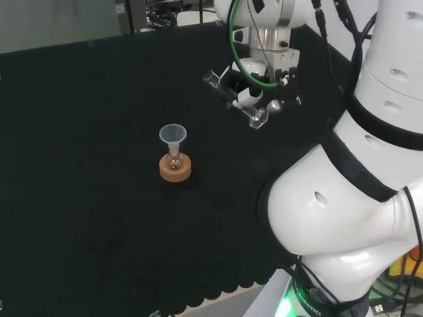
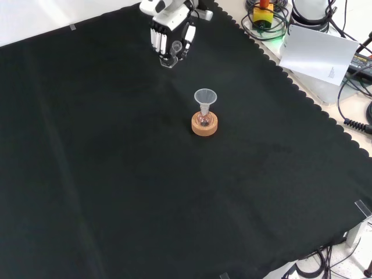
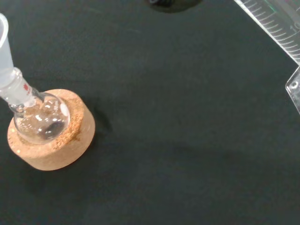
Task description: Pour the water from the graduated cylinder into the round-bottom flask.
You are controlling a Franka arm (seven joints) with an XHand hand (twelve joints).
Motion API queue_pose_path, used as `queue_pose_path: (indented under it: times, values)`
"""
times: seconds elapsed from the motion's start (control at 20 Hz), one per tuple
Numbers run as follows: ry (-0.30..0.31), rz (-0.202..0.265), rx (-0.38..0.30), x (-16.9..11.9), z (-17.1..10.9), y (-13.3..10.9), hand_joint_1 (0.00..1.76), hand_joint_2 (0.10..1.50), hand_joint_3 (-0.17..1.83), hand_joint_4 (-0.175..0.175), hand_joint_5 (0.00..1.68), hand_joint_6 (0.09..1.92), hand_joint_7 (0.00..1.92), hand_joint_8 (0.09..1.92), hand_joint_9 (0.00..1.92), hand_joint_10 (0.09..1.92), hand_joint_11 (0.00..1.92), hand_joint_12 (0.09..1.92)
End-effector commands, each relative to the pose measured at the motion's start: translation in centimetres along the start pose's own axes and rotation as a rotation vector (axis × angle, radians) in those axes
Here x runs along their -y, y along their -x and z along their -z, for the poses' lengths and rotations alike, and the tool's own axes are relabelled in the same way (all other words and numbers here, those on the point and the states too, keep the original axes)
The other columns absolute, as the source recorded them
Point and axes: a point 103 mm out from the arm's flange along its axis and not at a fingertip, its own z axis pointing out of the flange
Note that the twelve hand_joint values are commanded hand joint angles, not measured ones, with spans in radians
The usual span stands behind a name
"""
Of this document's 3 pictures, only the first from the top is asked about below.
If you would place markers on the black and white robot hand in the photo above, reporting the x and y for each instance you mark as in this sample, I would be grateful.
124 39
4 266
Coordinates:
287 94

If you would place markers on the clear graduated cylinder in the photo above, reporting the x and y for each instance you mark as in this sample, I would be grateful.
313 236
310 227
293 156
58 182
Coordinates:
257 119

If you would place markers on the small round-bottom glass flask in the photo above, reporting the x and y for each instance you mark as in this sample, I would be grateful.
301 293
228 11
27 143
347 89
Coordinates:
174 162

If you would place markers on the clear plastic funnel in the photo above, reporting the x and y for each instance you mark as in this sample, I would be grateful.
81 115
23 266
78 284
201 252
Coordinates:
172 132

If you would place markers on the yellow stop button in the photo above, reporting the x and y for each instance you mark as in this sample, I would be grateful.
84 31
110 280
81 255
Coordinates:
406 267

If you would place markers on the black bench cloth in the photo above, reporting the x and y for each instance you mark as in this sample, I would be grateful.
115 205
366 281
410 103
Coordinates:
82 165

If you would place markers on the silver plug connector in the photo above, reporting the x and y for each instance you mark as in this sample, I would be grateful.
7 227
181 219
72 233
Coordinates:
378 308

